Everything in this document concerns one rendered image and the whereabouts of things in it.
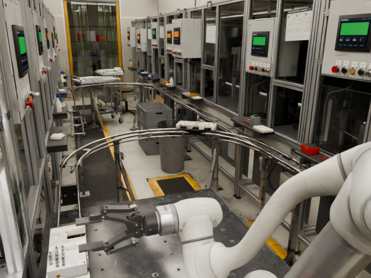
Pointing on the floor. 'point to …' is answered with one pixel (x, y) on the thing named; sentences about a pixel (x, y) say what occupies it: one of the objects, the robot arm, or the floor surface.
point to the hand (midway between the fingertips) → (86, 234)
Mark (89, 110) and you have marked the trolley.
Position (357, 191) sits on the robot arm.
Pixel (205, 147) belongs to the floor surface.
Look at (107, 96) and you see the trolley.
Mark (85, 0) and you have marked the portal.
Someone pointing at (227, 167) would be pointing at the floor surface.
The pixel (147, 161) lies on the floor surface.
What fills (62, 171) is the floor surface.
